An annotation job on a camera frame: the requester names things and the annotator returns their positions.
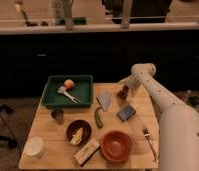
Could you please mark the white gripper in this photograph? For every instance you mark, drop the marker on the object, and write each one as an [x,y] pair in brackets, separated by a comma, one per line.
[132,83]

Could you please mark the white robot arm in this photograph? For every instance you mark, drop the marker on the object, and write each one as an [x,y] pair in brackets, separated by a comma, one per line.
[178,125]

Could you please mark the red bowl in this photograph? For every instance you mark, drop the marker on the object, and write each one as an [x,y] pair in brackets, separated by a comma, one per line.
[115,146]

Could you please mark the dark brown bowl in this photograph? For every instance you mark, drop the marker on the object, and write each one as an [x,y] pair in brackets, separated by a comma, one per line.
[75,126]

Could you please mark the blue sponge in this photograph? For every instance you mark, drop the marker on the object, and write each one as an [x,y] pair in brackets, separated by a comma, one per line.
[126,112]

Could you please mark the silver fork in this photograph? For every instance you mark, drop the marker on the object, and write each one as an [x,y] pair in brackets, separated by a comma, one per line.
[148,138]

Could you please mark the green cucumber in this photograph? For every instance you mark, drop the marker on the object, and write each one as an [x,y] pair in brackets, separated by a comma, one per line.
[97,118]

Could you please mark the green plastic tray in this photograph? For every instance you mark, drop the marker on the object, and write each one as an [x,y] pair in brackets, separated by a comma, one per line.
[82,90]

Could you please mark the orange peach fruit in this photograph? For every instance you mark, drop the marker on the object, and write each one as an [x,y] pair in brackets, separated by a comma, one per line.
[68,84]

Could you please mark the yellow banana piece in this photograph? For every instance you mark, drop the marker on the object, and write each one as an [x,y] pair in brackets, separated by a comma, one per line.
[76,139]

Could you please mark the small dark metal cup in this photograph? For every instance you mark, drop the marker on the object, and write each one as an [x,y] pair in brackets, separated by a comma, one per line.
[58,116]

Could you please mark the wooden block eraser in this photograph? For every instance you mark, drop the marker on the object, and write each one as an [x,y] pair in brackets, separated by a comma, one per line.
[86,151]

